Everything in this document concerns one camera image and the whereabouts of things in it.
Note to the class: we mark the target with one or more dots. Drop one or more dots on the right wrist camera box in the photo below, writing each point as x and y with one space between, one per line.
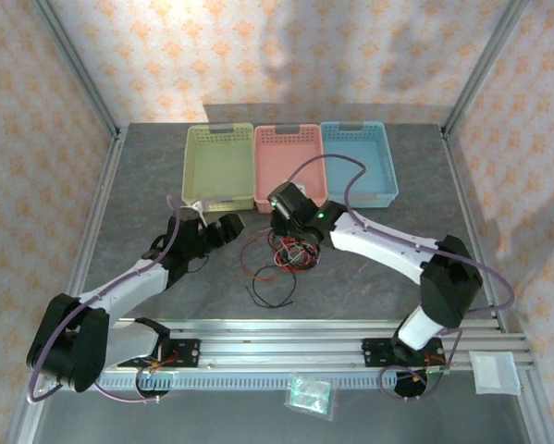
302 189

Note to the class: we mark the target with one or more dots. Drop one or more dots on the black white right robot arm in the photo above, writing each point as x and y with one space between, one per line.
383 245

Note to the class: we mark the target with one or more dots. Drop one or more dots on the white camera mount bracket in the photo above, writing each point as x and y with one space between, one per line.
198 205

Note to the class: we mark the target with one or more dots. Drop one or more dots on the green perforated plastic basket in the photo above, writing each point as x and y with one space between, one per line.
216 171

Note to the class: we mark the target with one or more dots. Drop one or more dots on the pink perforated plastic basket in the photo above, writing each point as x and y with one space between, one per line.
286 162

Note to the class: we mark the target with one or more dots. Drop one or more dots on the white plastic packet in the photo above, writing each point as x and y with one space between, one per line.
494 374

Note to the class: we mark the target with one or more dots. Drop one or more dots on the clear bag of green parts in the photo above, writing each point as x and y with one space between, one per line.
311 398

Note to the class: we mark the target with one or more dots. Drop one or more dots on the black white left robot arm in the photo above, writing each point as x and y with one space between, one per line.
128 282

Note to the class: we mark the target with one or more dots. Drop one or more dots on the aluminium frame post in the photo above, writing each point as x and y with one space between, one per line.
78 69
484 69

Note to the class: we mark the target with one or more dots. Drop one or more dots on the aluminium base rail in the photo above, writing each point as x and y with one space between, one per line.
281 344

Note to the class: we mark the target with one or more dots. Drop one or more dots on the blue perforated plastic basket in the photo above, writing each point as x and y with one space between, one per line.
373 176

